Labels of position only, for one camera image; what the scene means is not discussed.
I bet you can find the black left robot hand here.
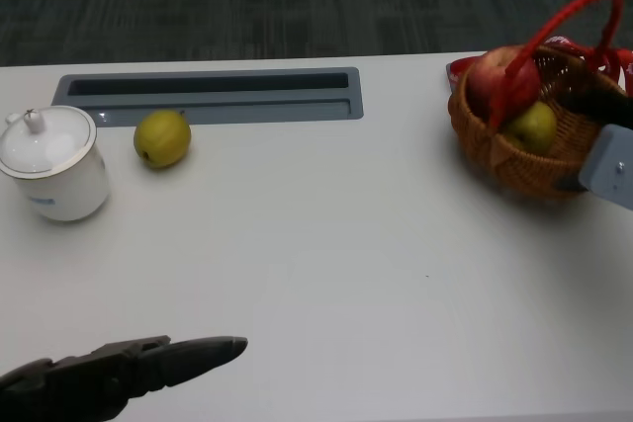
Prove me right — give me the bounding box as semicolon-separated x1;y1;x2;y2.
0;335;249;422

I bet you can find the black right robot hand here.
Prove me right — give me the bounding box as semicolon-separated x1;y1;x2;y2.
553;80;633;195

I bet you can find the brown wicker basket red handle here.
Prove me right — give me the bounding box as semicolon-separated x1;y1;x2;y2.
447;0;633;201

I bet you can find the red apple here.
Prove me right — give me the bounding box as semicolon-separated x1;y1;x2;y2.
467;44;540;121

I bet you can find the yellow-green pear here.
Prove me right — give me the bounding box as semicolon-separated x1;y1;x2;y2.
133;109;193;170
503;101;559;154

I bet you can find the red printed ribbon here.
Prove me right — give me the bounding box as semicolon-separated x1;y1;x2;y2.
446;35;633;97

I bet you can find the white ceramic cup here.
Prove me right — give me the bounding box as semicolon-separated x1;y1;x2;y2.
2;144;111;223

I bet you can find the white ceramic cup lid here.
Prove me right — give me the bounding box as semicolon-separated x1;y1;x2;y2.
0;105;98;180

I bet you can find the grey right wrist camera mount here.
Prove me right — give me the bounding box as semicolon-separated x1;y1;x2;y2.
577;124;633;213

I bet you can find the grey long table cable tray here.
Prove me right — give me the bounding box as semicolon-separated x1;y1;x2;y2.
50;66;365;127

